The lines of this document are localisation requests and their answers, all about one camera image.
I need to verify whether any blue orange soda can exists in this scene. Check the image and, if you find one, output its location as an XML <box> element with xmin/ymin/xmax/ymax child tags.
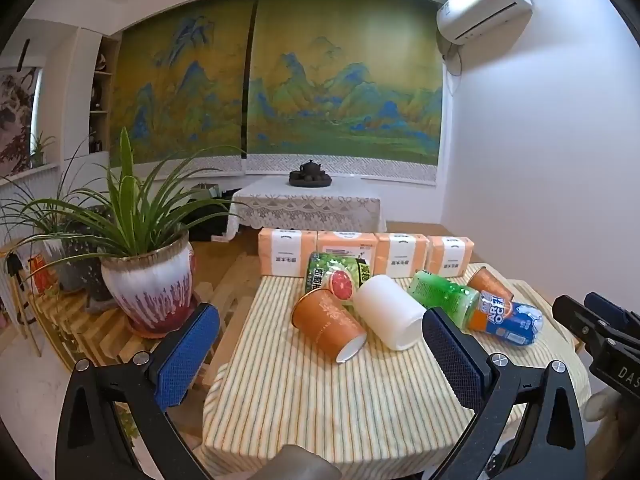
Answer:
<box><xmin>469</xmin><ymin>289</ymin><xmax>545</xmax><ymax>347</ymax></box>

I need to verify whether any hanging scroll painting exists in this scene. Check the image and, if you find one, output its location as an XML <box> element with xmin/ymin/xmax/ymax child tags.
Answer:
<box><xmin>0</xmin><ymin>39</ymin><xmax>42</xmax><ymax>179</ymax></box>

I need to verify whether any striped tablecloth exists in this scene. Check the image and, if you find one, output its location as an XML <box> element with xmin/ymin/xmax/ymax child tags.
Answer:
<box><xmin>192</xmin><ymin>262</ymin><xmax>594</xmax><ymax>480</ymax></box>

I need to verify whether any plant in white glazed pot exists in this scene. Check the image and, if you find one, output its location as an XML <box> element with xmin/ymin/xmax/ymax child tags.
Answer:
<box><xmin>47</xmin><ymin>126</ymin><xmax>253</xmax><ymax>338</ymax></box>

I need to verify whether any person's right hand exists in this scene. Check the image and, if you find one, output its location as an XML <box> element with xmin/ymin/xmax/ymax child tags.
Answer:
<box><xmin>584</xmin><ymin>389</ymin><xmax>640</xmax><ymax>480</ymax></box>

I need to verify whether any wall shelf unit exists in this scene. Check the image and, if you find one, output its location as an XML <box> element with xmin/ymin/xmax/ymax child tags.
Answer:
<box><xmin>88</xmin><ymin>34</ymin><xmax>122</xmax><ymax>157</ymax></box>

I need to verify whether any orange paper cup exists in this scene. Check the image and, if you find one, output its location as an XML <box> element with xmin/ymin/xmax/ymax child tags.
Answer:
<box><xmin>467</xmin><ymin>265</ymin><xmax>515</xmax><ymax>306</ymax></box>
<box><xmin>291</xmin><ymin>287</ymin><xmax>368</xmax><ymax>364</ymax></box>

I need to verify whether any black bag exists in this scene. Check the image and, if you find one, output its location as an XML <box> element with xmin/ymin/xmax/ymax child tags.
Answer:
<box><xmin>186</xmin><ymin>199</ymin><xmax>242</xmax><ymax>244</ymax></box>

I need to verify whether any white cup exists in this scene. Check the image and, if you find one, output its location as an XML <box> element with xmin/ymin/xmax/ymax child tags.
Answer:
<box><xmin>353</xmin><ymin>274</ymin><xmax>425</xmax><ymax>351</ymax></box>

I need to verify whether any small windowsill plant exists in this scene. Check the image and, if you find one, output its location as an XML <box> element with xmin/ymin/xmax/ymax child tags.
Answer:
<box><xmin>29</xmin><ymin>131</ymin><xmax>57</xmax><ymax>169</ymax></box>

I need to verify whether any wooden slatted platform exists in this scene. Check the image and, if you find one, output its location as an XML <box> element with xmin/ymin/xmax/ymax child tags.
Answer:
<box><xmin>27</xmin><ymin>252</ymin><xmax>262</xmax><ymax>393</ymax></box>

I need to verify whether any plant in dark speckled pot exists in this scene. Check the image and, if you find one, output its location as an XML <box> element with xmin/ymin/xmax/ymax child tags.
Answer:
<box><xmin>0</xmin><ymin>135</ymin><xmax>118</xmax><ymax>306</ymax></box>

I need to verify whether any low table with lace cloth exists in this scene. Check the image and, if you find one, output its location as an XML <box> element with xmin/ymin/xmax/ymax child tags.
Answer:
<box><xmin>225</xmin><ymin>175</ymin><xmax>387</xmax><ymax>239</ymax></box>

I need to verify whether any orange tissue pack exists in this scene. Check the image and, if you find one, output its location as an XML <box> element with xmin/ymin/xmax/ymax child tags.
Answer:
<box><xmin>374</xmin><ymin>233</ymin><xmax>429</xmax><ymax>280</ymax></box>
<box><xmin>317</xmin><ymin>231</ymin><xmax>379</xmax><ymax>267</ymax></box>
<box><xmin>258</xmin><ymin>228</ymin><xmax>320</xmax><ymax>277</ymax></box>
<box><xmin>425</xmin><ymin>235</ymin><xmax>474</xmax><ymax>277</ymax></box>

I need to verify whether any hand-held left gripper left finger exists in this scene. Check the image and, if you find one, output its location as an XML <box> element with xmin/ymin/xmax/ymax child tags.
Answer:
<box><xmin>55</xmin><ymin>302</ymin><xmax>221</xmax><ymax>480</ymax></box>

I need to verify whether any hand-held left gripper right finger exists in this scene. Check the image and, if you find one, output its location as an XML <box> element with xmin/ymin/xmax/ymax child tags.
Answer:
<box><xmin>421</xmin><ymin>306</ymin><xmax>588</xmax><ymax>480</ymax></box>

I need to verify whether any green plastic bottle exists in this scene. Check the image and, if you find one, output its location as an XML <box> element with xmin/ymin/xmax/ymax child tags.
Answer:
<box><xmin>407</xmin><ymin>269</ymin><xmax>484</xmax><ymax>332</ymax></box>

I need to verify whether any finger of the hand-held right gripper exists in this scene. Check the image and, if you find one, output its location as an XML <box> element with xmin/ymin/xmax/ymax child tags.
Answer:
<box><xmin>552</xmin><ymin>294</ymin><xmax>610</xmax><ymax>357</ymax></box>
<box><xmin>583</xmin><ymin>291</ymin><xmax>640</xmax><ymax>333</ymax></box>

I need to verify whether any landscape painting roller blind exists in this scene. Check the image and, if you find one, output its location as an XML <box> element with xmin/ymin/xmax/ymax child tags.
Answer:
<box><xmin>242</xmin><ymin>0</ymin><xmax>446</xmax><ymax>186</ymax></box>
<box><xmin>108</xmin><ymin>0</ymin><xmax>257</xmax><ymax>177</ymax></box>

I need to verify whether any white air conditioner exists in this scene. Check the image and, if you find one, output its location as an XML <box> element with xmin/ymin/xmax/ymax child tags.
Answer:
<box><xmin>436</xmin><ymin>0</ymin><xmax>534</xmax><ymax>44</ymax></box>

